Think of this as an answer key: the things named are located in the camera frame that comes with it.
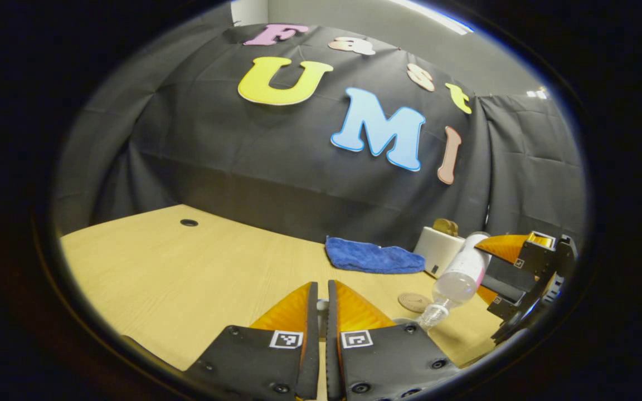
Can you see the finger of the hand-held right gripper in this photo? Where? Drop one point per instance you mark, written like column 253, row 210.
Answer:
column 510, row 303
column 535, row 259

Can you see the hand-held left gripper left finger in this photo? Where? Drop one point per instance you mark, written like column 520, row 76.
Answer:
column 313, row 356

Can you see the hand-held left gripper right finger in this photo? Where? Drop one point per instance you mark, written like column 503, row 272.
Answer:
column 332, row 362

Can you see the white teacup lid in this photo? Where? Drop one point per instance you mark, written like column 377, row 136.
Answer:
column 322, row 305

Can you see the clear plastic water bottle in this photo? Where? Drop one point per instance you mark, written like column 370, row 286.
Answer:
column 457, row 278

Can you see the round brown coaster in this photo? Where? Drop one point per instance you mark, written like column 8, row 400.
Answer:
column 413, row 302

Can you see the brown toast slice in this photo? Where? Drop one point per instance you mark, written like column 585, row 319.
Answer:
column 439, row 225
column 452, row 228

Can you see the white toaster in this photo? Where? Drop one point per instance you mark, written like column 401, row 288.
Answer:
column 438, row 250

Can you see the blue towel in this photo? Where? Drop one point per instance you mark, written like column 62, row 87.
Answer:
column 371, row 257

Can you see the black desk grommet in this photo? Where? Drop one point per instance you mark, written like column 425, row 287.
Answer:
column 189, row 223

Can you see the black backdrop cloth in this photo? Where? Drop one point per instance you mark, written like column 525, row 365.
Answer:
column 243, row 156

